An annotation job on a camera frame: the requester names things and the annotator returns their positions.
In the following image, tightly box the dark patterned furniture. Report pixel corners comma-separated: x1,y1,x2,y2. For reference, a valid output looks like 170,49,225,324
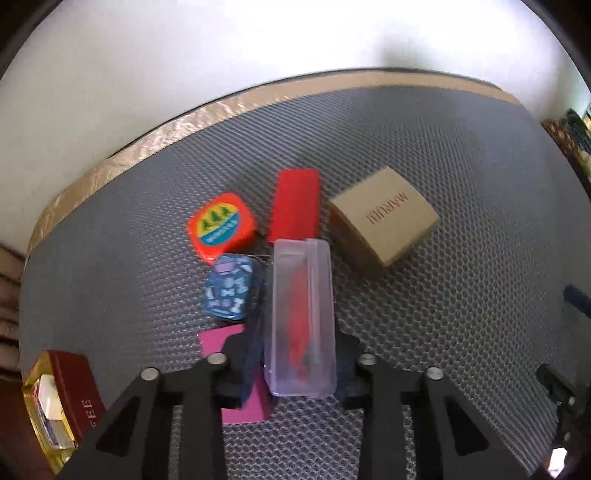
540,106,591,176

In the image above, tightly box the magenta box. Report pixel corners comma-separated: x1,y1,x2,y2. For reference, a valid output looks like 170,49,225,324
199,323,275,424

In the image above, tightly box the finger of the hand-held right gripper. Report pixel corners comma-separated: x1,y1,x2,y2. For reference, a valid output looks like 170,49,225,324
563,285,591,318
536,364,591,425

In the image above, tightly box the brown cardboard box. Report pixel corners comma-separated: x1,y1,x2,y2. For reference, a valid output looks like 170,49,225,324
328,166,439,278

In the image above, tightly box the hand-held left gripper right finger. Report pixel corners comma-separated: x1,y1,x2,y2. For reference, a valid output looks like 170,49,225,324
335,332,532,480

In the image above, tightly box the grey mesh mat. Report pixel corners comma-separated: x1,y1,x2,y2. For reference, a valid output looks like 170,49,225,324
21,80,591,480

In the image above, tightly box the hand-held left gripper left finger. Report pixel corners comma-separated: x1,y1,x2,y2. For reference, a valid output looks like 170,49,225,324
58,330,273,480

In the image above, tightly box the red tin box gold inside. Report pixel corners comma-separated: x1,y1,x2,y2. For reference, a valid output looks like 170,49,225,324
21,349,107,476

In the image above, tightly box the blue patterned small box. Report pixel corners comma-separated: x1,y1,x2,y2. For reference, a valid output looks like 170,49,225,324
203,253,264,321

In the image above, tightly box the small clear plastic box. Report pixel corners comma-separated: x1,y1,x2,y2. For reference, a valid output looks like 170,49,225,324
264,239,337,398

